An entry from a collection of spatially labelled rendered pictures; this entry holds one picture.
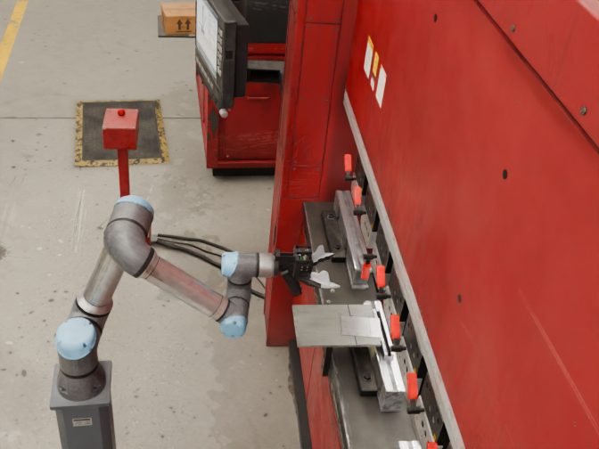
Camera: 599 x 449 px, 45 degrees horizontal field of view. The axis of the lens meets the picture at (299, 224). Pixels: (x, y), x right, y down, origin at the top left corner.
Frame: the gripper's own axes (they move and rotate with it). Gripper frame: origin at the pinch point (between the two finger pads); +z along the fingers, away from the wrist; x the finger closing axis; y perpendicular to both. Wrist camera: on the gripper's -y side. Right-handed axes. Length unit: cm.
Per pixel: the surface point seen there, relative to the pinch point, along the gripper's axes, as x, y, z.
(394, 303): -22.5, 8.6, 12.0
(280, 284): 80, -78, -5
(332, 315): -0.7, -18.2, 1.1
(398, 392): -29.3, -21.2, 17.8
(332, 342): -12.5, -18.1, -0.7
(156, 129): 285, -121, -74
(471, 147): -44, 73, 12
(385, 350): -15.9, -17.8, 15.6
